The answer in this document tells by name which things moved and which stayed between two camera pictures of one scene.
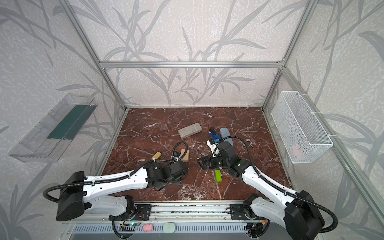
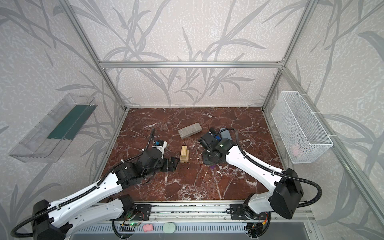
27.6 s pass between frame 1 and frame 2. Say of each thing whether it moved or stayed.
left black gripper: moved
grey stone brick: stayed
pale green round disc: stayed
